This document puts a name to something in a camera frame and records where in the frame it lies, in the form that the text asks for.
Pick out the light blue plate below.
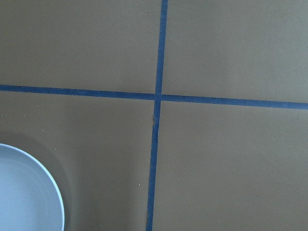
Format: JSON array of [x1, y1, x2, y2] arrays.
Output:
[[0, 144, 65, 231]]

